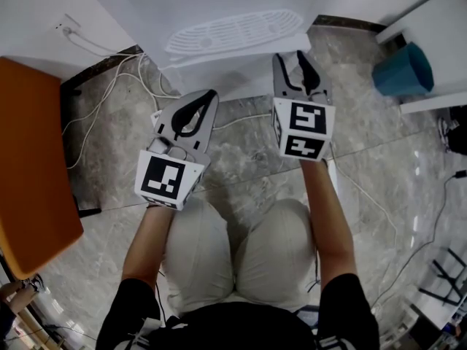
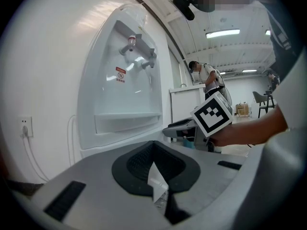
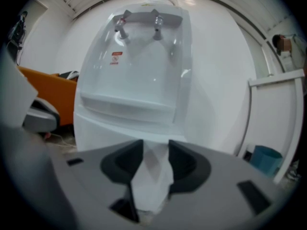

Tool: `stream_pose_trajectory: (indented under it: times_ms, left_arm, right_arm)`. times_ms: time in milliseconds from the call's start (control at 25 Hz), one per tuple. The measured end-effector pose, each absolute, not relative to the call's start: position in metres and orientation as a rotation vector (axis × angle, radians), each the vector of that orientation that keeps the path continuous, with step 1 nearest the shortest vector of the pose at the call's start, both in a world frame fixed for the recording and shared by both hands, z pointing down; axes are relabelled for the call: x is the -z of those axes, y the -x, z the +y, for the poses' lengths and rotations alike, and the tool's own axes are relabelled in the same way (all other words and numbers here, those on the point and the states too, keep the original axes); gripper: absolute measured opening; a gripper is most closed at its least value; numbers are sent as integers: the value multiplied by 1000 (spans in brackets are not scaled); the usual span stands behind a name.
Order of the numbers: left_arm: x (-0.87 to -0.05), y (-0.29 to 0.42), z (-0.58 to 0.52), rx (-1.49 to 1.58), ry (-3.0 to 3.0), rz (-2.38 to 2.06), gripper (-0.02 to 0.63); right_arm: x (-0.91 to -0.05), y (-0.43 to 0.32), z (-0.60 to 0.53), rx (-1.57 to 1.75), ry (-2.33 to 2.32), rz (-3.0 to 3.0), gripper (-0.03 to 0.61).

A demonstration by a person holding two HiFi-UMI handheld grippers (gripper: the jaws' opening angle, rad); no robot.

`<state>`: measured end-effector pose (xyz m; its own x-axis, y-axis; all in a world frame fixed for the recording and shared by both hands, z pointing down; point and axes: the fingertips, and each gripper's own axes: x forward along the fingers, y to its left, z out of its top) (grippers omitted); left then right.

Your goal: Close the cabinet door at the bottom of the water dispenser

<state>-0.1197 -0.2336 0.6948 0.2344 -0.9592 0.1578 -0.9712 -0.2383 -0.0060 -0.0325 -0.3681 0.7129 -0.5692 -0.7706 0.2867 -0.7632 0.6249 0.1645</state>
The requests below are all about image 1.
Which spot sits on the person's left forearm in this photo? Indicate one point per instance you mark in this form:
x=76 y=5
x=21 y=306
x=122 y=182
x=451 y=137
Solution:
x=146 y=246

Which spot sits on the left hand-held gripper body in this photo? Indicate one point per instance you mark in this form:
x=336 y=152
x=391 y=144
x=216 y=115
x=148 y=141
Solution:
x=164 y=181

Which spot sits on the white wall socket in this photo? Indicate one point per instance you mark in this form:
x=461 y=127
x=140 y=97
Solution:
x=67 y=27

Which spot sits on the blue trash bin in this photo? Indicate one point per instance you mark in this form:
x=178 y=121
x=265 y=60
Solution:
x=403 y=71

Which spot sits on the person's black shirt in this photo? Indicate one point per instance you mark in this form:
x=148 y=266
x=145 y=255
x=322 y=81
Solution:
x=233 y=330

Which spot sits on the person's right forearm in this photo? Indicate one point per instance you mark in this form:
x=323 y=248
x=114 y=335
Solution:
x=328 y=224

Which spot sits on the small white power strip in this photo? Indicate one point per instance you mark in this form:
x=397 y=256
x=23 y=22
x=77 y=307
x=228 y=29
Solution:
x=157 y=116

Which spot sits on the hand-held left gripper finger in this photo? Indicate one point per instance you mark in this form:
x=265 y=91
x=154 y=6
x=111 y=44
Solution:
x=164 y=122
x=208 y=130

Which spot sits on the orange sofa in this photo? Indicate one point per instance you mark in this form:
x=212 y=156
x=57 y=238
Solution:
x=33 y=166

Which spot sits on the black frame chair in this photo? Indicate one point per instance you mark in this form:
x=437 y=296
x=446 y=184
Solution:
x=447 y=279

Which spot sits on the white sink cabinet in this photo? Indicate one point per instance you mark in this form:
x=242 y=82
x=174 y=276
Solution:
x=438 y=42

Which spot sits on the white drip tray grille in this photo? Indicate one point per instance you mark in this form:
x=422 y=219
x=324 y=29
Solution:
x=233 y=31

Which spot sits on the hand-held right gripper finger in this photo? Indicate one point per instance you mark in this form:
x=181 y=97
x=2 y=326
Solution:
x=313 y=80
x=279 y=82

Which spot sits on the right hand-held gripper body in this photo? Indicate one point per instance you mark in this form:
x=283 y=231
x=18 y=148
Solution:
x=304 y=130

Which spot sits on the person's beige trousers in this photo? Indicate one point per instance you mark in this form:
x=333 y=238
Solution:
x=197 y=253

